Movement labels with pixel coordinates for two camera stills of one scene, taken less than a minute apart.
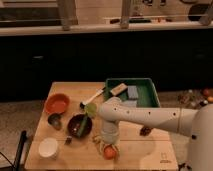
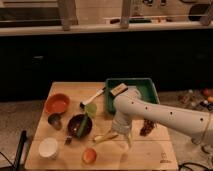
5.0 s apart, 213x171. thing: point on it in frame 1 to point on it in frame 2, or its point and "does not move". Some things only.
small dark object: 68,140 does not move
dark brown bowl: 74,125 does not move
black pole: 20,150 does not move
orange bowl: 56,103 does not move
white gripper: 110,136 to 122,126
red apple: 109,152 to 89,155
